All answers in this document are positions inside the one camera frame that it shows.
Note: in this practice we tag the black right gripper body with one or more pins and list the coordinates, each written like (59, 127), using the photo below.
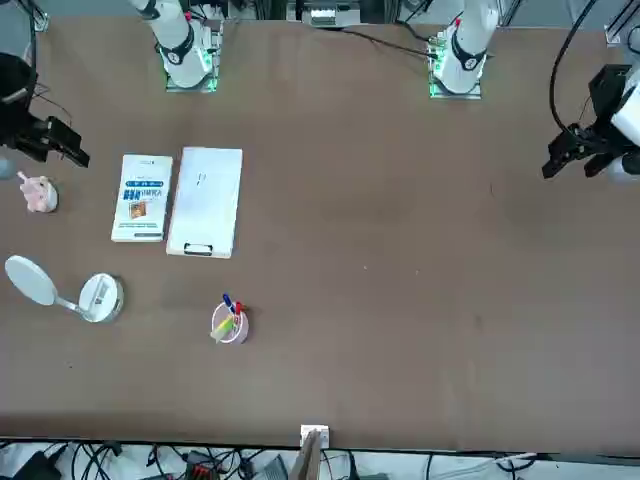
(17, 80)

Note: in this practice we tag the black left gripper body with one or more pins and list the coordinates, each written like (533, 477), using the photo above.
(607, 95)

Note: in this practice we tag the white foldable desk lamp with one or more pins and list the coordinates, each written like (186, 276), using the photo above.
(100, 295)

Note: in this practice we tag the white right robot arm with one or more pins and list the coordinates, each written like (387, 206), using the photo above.
(180, 45)

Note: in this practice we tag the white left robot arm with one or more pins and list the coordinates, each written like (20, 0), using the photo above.
(465, 50)

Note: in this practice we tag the pink plush toy figurine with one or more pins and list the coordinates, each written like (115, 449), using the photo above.
(37, 192)

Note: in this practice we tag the white and blue book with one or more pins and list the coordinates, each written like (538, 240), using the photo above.
(142, 200)

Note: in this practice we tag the pink clipboard with black clip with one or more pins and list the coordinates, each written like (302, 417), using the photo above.
(200, 252)

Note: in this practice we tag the blue marker pen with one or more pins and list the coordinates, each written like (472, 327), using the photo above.
(228, 302)

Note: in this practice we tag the red marker pen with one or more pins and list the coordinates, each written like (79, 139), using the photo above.
(238, 308)

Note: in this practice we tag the yellow green highlighter set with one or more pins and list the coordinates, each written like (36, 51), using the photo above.
(222, 328)

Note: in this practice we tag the pink pen cup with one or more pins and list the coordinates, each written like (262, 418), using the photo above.
(242, 332)

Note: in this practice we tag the black power adapter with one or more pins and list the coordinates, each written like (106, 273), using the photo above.
(37, 467)

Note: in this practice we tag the black and red device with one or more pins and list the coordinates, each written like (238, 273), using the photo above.
(200, 470)

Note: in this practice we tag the aluminium frame extrusion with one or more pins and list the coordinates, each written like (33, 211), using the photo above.
(617, 30)
(41, 17)

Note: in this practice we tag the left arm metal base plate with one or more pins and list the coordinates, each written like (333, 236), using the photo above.
(434, 47)

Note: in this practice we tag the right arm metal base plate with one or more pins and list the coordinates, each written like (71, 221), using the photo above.
(214, 37)

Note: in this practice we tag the white table edge bracket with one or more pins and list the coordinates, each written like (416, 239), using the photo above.
(322, 432)

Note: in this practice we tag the wooden camera post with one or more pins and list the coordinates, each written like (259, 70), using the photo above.
(307, 460)

